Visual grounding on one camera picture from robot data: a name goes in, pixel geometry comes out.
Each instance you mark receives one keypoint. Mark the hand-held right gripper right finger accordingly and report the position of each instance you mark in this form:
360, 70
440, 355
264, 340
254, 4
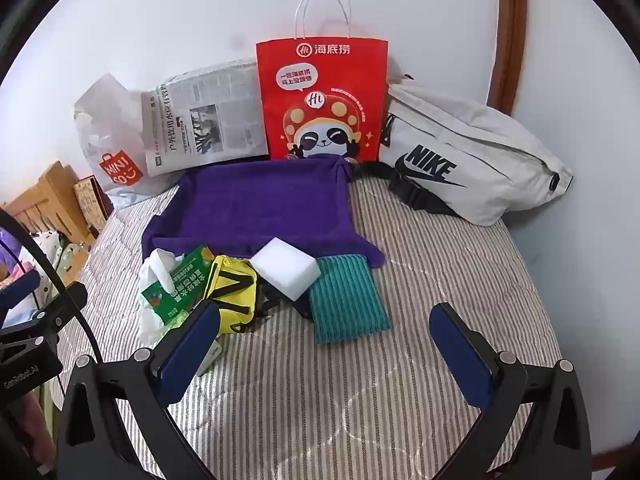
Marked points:
460, 355

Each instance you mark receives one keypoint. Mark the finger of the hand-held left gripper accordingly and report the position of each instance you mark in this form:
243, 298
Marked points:
22, 284
60, 307

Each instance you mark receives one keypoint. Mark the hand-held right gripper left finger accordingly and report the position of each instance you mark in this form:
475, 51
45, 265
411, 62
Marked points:
187, 355

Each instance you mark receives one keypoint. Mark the dark green tissue pack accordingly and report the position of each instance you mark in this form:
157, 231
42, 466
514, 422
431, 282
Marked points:
185, 280

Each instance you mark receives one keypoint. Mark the white textured tissue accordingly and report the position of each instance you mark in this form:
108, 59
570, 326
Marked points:
156, 265

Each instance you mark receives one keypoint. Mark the teal striped dish cloth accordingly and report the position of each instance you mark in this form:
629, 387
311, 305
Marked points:
345, 300

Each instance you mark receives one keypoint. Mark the white sponge block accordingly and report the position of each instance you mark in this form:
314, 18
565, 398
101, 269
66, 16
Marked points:
285, 265

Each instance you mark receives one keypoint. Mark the purple towel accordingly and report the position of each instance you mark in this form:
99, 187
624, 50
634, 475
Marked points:
260, 200

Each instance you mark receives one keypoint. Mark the lilac fabric item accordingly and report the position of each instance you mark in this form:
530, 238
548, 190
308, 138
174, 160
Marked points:
9, 250

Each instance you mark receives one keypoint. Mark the white printed cloth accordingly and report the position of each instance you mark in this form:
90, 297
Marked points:
42, 245

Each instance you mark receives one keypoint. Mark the wooden headboard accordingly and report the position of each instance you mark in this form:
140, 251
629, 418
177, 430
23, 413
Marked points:
45, 190

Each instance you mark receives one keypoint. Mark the brown patterned box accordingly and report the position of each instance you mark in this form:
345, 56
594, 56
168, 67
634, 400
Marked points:
92, 200

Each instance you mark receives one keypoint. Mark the white plastic shopping bag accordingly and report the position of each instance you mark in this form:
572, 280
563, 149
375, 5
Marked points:
110, 125

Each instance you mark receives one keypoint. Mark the beige waist bag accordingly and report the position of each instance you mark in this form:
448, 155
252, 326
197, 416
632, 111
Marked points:
475, 135

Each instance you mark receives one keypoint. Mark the newspaper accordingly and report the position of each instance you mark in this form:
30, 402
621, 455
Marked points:
210, 110

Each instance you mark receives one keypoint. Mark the red panda-print paper bag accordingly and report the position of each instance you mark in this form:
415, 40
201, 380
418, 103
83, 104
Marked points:
320, 85

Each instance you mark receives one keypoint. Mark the wooden door frame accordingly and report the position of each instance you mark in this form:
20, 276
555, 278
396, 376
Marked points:
510, 35

